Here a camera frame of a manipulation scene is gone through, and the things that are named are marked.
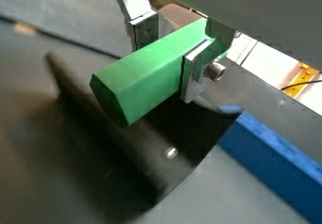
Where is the green hexagonal prism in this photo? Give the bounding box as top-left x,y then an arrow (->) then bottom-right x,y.
90,19 -> 205,126

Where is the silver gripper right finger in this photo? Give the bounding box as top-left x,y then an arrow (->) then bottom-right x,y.
180,18 -> 235,104

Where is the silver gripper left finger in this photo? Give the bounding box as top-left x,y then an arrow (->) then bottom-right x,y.
117,0 -> 159,51

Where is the black curved cradle stand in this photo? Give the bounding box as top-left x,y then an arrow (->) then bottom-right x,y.
44,52 -> 240,224

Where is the blue shape sorter block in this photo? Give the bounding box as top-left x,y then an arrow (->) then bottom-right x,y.
219,105 -> 322,224

